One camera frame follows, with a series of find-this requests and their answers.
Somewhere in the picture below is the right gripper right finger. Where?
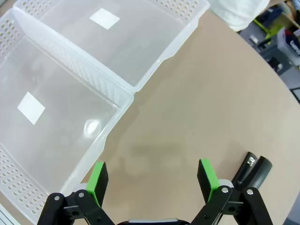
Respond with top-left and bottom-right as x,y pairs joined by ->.
191,158 -> 274,225

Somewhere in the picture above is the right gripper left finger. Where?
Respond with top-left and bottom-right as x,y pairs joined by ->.
37,161 -> 121,225

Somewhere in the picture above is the black stapler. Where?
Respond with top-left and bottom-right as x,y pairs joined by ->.
231,151 -> 273,189

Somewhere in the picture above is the white perforated plastic basket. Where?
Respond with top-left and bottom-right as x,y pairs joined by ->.
0,8 -> 135,225
13,0 -> 211,92

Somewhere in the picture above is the storage box with blue label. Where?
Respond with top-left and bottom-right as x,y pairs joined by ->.
277,27 -> 300,57

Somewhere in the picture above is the green plastic crate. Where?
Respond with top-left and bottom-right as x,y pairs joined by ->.
252,18 -> 285,39

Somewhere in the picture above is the person in white t-shirt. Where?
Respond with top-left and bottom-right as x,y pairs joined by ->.
207,0 -> 271,32

